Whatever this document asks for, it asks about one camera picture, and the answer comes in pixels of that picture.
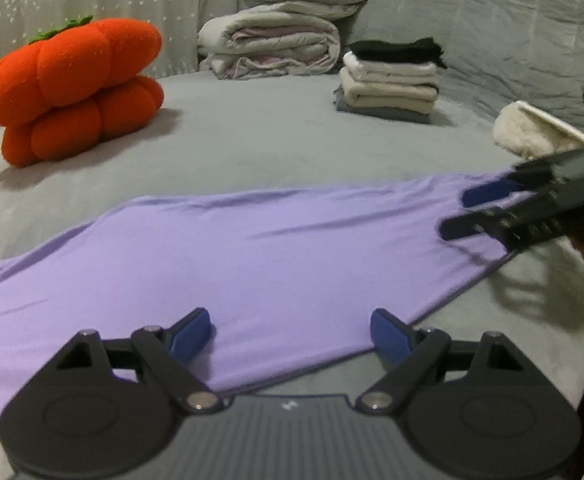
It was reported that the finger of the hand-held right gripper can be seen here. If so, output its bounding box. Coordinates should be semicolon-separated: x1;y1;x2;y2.
462;159;557;208
439;187;582;254

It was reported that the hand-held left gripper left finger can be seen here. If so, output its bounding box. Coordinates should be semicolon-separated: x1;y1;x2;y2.
47;307;223;415

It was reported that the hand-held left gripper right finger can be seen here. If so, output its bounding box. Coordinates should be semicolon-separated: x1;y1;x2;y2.
355;307;537;415

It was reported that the white fluffy plush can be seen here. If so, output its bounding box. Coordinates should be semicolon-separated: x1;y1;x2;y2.
492;102;584;161

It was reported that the white book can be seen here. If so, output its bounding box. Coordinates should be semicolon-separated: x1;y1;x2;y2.
516;101;584;144

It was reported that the beige folded garment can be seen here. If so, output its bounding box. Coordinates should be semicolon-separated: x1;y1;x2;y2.
339;67;440;113

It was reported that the black folded garment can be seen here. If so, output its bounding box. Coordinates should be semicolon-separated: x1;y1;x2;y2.
349;37;447;68

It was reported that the grey quilted blanket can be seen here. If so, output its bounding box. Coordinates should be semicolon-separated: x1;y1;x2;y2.
319;0;584;136

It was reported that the grey bed sheet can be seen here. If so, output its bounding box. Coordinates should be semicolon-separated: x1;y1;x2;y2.
0;67;584;480

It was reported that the orange pumpkin plush cushion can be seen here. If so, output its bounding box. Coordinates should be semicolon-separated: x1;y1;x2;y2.
0;16;163;128
1;75;165;168

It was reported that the folded grey and purple quilt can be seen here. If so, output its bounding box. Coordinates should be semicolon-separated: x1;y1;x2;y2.
198;1;343;81

